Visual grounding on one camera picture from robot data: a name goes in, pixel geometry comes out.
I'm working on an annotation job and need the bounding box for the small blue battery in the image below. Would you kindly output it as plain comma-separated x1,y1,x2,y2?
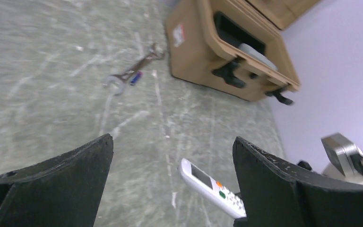
130,71,143,86

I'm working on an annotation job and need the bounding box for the grey plastic case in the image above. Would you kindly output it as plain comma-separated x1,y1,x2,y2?
238,43,278,73

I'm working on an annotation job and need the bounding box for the silver open-end wrench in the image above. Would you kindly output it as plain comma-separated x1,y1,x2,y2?
103,43,165,95

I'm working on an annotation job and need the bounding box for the white remote control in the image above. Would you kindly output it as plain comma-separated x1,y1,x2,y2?
178,158,247,219

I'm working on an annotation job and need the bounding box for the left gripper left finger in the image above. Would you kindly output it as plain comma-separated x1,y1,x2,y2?
0,134,113,227

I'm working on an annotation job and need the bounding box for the tan plastic toolbox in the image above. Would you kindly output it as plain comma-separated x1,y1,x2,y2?
165,0,317,105

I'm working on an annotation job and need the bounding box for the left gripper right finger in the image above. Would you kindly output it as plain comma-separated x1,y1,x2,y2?
233,137,363,227

